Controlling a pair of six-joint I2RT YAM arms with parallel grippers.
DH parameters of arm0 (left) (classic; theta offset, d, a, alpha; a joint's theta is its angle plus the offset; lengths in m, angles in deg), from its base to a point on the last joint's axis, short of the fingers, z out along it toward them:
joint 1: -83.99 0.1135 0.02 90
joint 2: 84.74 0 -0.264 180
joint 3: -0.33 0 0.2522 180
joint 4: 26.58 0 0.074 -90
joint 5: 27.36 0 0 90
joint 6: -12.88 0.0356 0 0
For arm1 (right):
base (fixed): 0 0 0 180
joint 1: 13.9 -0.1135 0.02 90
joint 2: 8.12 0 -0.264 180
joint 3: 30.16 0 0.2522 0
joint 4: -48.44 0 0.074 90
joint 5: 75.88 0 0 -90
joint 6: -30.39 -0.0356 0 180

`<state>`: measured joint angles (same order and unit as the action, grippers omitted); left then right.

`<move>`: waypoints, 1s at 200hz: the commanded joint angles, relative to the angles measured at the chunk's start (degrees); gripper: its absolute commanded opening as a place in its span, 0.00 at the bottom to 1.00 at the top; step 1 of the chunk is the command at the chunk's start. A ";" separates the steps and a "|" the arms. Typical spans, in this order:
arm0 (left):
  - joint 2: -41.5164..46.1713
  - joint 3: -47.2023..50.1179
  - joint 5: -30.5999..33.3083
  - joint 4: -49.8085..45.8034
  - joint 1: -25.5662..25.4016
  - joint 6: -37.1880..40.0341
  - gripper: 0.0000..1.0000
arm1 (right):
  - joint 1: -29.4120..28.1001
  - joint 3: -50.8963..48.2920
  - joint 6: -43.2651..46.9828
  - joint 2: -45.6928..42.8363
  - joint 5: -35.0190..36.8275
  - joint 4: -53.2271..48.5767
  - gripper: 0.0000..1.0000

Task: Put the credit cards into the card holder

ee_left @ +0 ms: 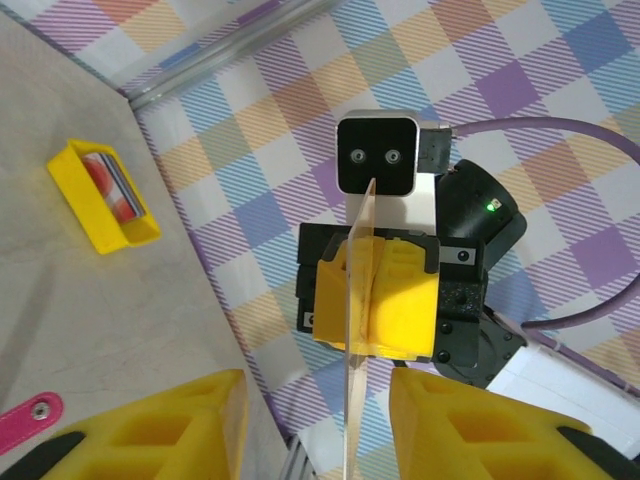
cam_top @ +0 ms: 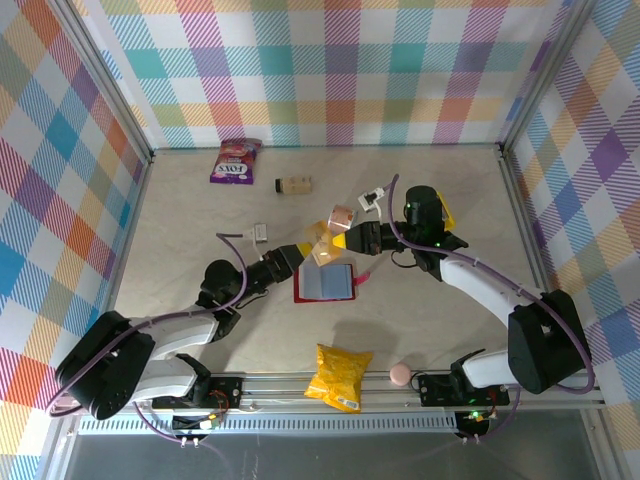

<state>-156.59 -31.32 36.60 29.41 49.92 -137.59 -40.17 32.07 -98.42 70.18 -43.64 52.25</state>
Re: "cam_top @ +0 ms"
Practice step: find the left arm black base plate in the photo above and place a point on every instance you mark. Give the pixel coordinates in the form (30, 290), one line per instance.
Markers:
(230, 392)

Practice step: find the small circuit board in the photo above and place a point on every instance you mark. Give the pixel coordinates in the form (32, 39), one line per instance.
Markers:
(197, 422)
(472, 422)

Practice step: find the aluminium frame rail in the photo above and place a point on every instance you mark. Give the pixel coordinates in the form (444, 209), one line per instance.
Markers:
(280, 395)

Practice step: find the purple Fox's candy bag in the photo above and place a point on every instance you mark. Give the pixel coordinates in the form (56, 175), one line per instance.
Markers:
(234, 165)

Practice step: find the pale yellow card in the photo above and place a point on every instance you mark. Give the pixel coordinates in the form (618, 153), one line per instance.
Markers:
(325, 252)

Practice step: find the grey metal panel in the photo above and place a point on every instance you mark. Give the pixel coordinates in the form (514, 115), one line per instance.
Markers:
(350, 457)

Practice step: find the yellow chips bag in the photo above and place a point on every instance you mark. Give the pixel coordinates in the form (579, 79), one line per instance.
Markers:
(340, 375)

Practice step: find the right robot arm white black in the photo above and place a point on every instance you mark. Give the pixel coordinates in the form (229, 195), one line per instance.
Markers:
(475, 285)

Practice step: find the small beige bottle black cap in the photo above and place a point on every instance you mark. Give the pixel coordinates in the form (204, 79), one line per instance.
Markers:
(295, 185)

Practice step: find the pink round macaron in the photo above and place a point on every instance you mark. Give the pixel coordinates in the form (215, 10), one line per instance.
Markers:
(400, 375)

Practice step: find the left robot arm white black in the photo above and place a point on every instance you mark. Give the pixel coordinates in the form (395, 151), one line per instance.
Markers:
(180, 335)

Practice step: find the small yellow plastic bin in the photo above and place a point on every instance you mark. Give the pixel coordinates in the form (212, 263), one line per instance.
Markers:
(448, 215)

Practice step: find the red blue snack packet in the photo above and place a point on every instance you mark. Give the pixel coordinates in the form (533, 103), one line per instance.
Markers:
(325, 282)

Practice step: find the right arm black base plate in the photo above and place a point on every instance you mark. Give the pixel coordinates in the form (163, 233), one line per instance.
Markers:
(435, 390)

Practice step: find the aluminium table side rail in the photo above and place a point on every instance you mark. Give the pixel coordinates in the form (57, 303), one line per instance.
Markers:
(527, 225)
(125, 235)

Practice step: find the aluminium frame post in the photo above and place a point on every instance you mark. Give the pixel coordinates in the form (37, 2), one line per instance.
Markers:
(111, 85)
(544, 75)

